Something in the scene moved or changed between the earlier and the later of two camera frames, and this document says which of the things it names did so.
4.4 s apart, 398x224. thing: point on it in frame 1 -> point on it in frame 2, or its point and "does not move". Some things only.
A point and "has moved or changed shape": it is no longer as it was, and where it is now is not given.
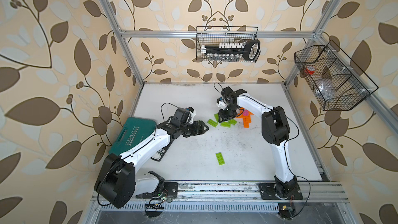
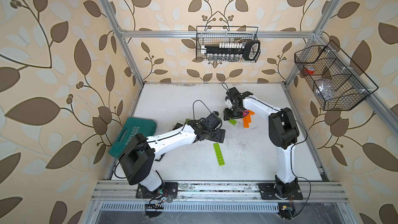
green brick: [212, 123] has moved or changed shape
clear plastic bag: [326, 90] does not move
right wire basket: [337, 82] does not move
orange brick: [246, 120] does not move
